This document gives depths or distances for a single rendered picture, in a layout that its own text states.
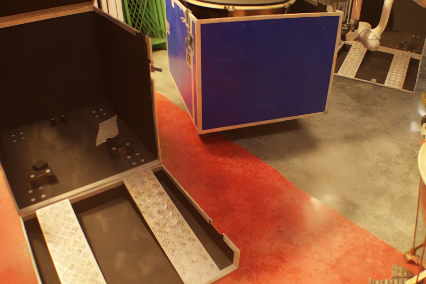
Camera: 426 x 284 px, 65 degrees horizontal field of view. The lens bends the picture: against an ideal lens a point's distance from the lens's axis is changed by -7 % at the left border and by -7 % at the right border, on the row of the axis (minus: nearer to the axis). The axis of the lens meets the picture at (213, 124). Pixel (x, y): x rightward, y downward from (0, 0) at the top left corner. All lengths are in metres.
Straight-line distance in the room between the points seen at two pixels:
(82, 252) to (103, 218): 0.31
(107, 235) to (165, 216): 0.34
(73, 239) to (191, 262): 0.61
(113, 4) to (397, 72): 3.12
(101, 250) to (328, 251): 1.19
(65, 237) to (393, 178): 2.08
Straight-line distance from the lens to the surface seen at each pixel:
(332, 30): 2.62
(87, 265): 1.88
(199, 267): 1.85
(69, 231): 1.99
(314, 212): 2.22
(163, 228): 1.95
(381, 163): 2.77
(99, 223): 2.13
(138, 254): 1.94
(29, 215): 2.14
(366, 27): 2.97
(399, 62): 4.48
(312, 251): 2.01
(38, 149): 2.60
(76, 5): 2.77
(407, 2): 5.58
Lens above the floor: 1.52
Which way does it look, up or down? 31 degrees down
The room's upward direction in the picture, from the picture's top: straight up
